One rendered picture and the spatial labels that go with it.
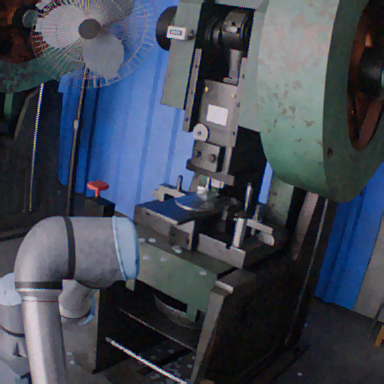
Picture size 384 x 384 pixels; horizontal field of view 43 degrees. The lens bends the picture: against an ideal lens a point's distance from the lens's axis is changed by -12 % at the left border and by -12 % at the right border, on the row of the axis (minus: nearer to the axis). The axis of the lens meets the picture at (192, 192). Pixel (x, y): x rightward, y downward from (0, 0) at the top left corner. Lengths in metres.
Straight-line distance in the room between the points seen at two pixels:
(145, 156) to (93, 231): 2.57
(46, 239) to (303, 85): 0.65
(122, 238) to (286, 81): 0.52
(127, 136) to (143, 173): 0.27
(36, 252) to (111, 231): 0.15
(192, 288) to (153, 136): 1.90
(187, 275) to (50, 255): 0.82
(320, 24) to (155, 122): 2.35
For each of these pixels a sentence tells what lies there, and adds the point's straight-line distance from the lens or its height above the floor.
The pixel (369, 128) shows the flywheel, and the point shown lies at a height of 1.13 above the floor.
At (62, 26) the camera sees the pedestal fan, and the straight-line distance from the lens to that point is 2.30.
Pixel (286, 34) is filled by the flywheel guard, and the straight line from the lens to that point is 1.20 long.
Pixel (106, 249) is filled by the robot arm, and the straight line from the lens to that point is 0.92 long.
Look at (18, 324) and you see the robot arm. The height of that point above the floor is 0.58.
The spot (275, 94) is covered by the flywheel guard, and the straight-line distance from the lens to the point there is 1.23.
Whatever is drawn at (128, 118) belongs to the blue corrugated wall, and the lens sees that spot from 3.56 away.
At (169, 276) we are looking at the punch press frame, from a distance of 1.69.
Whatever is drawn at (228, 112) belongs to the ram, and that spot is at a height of 1.08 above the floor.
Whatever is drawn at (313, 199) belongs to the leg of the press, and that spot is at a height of 0.81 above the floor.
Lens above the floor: 1.33
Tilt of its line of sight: 17 degrees down
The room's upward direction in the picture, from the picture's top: 10 degrees clockwise
